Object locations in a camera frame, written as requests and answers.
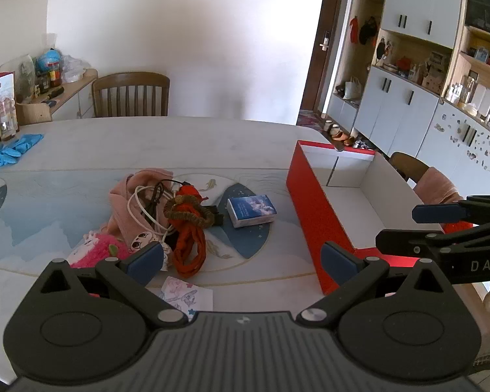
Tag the blue globe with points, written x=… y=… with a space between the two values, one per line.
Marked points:
x=49 y=59

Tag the patterned red rug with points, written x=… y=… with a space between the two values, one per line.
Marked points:
x=310 y=120

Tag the dark wooden chair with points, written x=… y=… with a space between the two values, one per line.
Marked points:
x=408 y=163

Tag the white printed packet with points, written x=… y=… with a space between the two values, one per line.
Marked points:
x=183 y=294

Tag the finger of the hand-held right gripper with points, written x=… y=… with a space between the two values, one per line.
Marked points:
x=404 y=240
x=437 y=213

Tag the white wooden sideboard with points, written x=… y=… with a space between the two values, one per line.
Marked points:
x=73 y=98

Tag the brown wooden chair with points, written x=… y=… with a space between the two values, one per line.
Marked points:
x=106 y=83

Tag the doll face pouch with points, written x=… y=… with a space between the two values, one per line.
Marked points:
x=141 y=240

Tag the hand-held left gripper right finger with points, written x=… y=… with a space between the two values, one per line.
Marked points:
x=339 y=263

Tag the packaged glass jars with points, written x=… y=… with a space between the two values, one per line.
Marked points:
x=6 y=118

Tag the blue book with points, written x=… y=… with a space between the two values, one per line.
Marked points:
x=251 y=208

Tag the brown door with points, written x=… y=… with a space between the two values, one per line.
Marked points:
x=326 y=69

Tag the white cabinet wall unit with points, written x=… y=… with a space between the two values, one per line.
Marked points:
x=400 y=102

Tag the pink plush toy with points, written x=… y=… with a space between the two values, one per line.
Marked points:
x=94 y=251

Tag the row of shoes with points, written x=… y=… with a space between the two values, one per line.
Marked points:
x=338 y=134

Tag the blue gloves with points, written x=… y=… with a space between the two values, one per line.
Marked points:
x=12 y=151

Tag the small cardboard box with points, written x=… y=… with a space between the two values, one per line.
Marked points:
x=32 y=113

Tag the white cardboard box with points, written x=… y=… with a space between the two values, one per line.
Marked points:
x=310 y=208

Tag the clear plastic bag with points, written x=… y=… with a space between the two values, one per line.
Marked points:
x=75 y=69

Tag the white tote bag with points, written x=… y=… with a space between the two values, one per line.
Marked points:
x=353 y=88

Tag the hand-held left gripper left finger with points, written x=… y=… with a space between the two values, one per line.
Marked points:
x=147 y=263

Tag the pink fringed scarf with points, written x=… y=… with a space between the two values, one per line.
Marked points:
x=437 y=186

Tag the pink fleece garment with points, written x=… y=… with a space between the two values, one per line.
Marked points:
x=120 y=200

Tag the blue printed table mat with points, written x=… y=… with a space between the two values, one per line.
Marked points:
x=65 y=196

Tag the dark sneakers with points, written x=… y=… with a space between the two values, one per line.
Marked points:
x=361 y=144

